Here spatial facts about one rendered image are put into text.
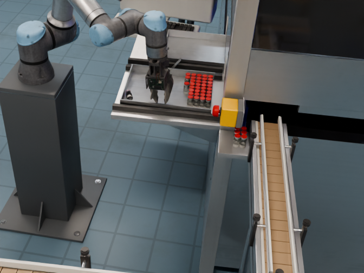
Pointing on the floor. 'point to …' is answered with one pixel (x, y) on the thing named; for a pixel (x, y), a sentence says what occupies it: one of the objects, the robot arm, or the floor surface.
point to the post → (220, 192)
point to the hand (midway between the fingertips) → (161, 99)
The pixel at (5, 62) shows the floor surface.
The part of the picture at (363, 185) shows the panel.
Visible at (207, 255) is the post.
